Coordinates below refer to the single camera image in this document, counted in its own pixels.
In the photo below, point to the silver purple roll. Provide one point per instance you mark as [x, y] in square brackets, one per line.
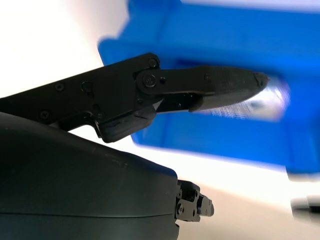
[271, 100]

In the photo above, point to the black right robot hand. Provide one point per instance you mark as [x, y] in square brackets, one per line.
[75, 187]

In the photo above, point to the blue plastic tray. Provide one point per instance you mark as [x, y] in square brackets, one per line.
[225, 37]

